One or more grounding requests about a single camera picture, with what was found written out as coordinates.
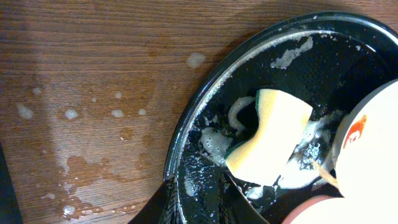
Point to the round black tray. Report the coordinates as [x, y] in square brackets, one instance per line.
[331, 60]

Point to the black rectangular soap tray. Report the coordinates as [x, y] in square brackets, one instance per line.
[10, 212]

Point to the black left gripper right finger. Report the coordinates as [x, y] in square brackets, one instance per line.
[232, 205]

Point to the yellow green sponge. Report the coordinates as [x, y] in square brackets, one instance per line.
[282, 120]

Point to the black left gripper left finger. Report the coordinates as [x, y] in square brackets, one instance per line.
[162, 207]

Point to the pink white plate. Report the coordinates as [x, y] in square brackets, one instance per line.
[328, 210]

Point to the pale blue plate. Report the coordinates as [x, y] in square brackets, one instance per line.
[367, 162]

